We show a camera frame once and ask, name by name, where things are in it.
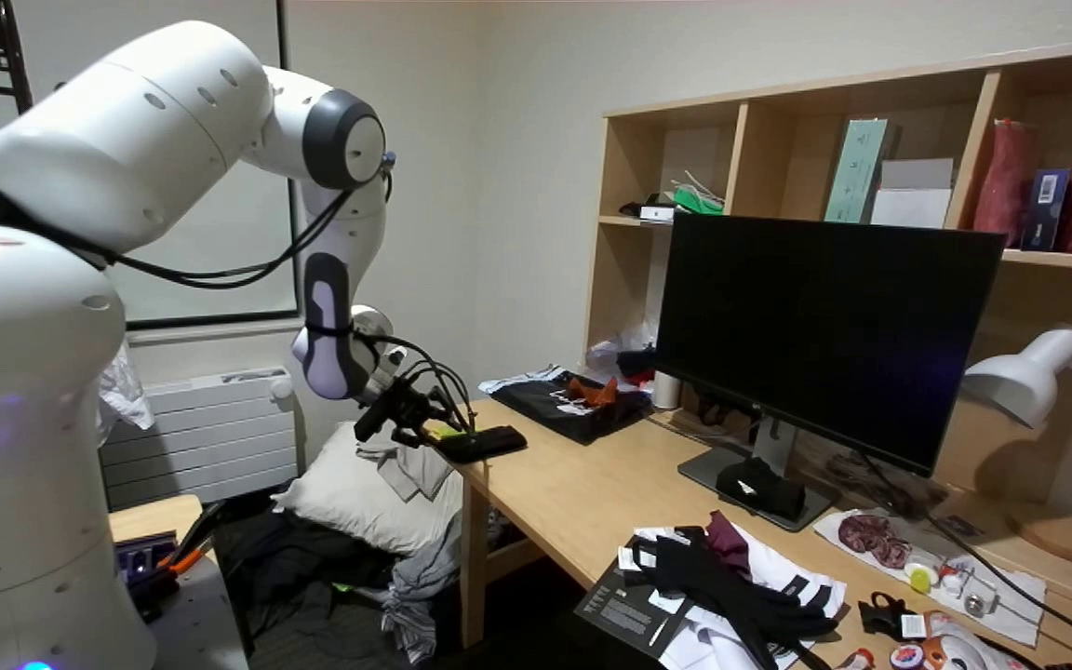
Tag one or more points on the white flat box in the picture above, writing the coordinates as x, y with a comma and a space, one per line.
656, 215

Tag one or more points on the printed paper sheet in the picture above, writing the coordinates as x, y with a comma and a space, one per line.
995, 600

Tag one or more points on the small black device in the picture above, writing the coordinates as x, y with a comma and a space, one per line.
492, 445

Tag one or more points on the yellow-green ball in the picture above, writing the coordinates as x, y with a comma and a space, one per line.
922, 578

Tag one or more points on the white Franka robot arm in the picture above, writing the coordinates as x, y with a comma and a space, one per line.
38, 373

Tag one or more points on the teal book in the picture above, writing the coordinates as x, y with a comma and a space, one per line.
856, 172

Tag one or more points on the small black clip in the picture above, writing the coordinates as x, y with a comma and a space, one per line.
886, 616

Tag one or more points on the black computer monitor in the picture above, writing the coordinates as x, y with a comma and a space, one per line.
829, 331

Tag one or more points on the white pillow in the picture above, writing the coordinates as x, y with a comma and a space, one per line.
337, 498

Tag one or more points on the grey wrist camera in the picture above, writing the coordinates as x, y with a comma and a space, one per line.
393, 358

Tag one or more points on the orange crumpled wrapper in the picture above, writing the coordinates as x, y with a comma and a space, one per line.
593, 393

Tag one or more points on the maroon cloth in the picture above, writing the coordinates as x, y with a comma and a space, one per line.
728, 543

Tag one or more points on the white hanging cloth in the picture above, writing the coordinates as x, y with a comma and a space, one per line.
125, 393

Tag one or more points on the green plastic item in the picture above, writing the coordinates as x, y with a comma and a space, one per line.
692, 200

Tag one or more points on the white desk lamp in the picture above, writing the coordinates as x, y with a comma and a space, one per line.
1025, 377

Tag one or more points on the dark clothes heap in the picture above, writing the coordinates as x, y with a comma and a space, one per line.
287, 559

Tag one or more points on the light wooden desk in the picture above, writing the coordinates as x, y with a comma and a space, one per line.
474, 570

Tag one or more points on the white radiator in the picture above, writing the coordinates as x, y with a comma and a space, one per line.
213, 434

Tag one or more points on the grey clothes heap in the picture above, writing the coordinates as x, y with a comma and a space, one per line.
419, 596

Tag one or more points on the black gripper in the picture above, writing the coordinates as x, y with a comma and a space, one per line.
393, 411

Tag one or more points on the black window frame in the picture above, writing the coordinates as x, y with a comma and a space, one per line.
213, 317

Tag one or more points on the dark box with purple lights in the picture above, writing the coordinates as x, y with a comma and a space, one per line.
138, 570

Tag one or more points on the white cylindrical holder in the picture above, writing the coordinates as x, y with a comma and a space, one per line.
665, 393

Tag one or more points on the clear plastic bag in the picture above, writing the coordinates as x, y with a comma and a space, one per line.
612, 349

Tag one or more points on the black printed plastic bag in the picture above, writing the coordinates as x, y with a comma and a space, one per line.
558, 420

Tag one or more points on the wooden shelf unit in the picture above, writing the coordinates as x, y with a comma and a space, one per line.
784, 162

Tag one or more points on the black booklet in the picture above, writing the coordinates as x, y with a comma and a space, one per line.
630, 612

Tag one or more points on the wooden stool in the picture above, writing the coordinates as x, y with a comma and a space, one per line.
150, 516

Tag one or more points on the dark blue box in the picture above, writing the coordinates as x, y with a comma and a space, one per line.
1043, 212

